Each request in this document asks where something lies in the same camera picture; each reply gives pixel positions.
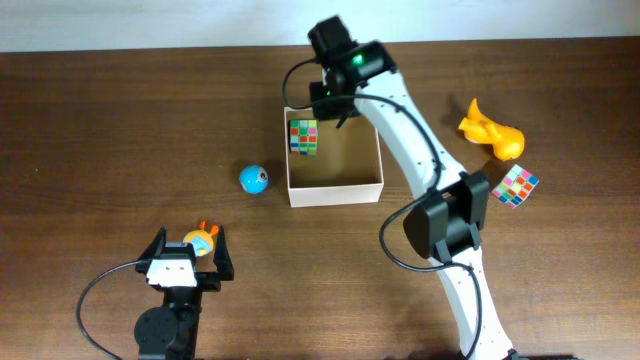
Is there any blue ball with eyes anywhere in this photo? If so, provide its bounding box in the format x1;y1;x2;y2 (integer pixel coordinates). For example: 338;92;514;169
239;165;269;195

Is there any small orange egg toy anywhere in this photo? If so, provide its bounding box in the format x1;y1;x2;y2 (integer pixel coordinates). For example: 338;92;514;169
183;220;220;257

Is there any colourful puzzle cube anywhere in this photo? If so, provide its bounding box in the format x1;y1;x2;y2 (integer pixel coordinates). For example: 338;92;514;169
491;165;540;209
289;119;319;156

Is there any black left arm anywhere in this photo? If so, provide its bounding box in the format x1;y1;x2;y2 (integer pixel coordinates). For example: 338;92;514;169
134;222;235;359

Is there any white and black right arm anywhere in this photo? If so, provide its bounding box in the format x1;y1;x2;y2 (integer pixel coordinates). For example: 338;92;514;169
308;16;518;359

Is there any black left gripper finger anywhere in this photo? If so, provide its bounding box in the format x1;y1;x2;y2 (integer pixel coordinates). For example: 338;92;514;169
136;227;167;273
213;226;234;281

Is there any pink cardboard box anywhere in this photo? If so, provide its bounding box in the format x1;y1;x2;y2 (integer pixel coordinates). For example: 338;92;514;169
284;107;384;208

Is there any orange rubber duck toy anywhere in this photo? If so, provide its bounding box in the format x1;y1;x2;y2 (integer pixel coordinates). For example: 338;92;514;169
458;98;525;161

